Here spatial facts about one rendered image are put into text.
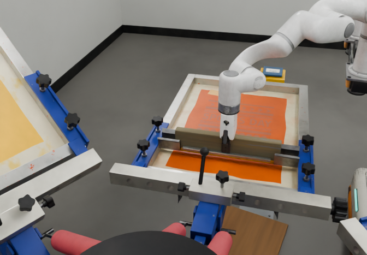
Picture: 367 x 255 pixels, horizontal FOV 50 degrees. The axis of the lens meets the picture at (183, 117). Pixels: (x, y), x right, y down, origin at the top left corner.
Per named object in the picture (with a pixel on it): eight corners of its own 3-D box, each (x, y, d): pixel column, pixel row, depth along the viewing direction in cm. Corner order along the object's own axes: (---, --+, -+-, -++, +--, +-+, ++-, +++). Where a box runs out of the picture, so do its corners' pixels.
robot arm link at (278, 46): (297, 53, 131) (254, 98, 131) (272, 41, 141) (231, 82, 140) (289, 36, 126) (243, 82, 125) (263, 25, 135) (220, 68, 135)
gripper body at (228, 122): (237, 114, 128) (236, 142, 134) (242, 100, 136) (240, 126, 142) (215, 112, 130) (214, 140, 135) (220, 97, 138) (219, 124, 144)
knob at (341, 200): (321, 207, 119) (325, 189, 115) (341, 211, 118) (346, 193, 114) (322, 226, 113) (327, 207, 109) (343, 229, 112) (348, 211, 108)
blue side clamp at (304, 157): (296, 152, 149) (299, 137, 146) (309, 154, 148) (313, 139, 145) (295, 207, 125) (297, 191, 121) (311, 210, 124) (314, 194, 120)
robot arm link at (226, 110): (238, 110, 127) (237, 117, 128) (241, 96, 134) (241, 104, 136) (215, 107, 128) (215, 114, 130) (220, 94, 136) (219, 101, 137)
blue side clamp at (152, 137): (158, 133, 162) (157, 119, 158) (169, 135, 161) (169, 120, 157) (132, 180, 137) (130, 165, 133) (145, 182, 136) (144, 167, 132)
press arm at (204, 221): (203, 199, 121) (203, 187, 119) (222, 202, 120) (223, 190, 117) (189, 243, 107) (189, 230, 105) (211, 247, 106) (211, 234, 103)
